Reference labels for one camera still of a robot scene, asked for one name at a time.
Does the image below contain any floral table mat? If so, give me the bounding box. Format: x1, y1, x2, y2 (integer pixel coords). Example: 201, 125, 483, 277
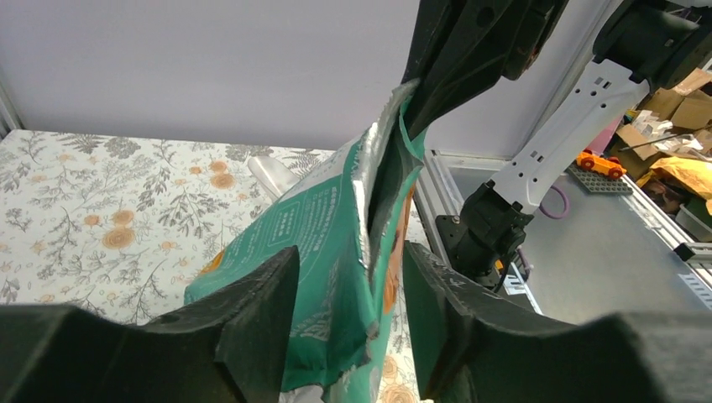
0, 128, 441, 403

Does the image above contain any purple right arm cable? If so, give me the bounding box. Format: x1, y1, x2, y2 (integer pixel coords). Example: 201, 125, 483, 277
514, 183, 571, 280

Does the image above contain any green dog food bag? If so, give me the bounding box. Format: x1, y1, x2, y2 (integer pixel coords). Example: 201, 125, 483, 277
184, 80, 424, 402

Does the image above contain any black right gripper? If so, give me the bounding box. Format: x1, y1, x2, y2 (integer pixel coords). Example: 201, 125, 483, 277
402, 0, 568, 139

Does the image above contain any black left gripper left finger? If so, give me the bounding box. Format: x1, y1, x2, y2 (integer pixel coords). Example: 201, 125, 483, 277
128, 246, 300, 402

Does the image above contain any clear plastic scoop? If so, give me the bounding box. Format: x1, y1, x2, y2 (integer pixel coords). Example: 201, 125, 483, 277
248, 156, 300, 202

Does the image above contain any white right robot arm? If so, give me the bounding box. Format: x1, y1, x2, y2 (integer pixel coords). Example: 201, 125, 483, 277
402, 1, 711, 291

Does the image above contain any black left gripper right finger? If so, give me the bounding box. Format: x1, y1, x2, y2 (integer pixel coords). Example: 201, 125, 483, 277
403, 242, 557, 402

